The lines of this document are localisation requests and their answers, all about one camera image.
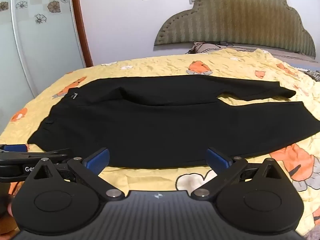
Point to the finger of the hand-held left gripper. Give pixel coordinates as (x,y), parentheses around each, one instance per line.
(50,154)
(15,147)

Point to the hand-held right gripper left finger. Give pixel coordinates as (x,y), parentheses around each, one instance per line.
(98,158)

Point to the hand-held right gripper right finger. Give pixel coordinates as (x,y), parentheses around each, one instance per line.
(217,158)

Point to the black pants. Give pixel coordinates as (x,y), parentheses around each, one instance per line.
(160,125)

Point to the person's left hand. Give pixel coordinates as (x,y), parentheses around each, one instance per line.
(9,208)

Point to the flower print wardrobe door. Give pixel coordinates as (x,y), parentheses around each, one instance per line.
(40,42)

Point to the patterned pillow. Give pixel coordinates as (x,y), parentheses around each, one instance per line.
(207,47)

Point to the yellow printed blanket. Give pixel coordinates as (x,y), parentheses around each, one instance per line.
(160,62)

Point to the striped cloth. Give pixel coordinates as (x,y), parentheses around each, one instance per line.
(313,75)

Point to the brown wooden door frame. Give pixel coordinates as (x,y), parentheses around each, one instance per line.
(80,22)

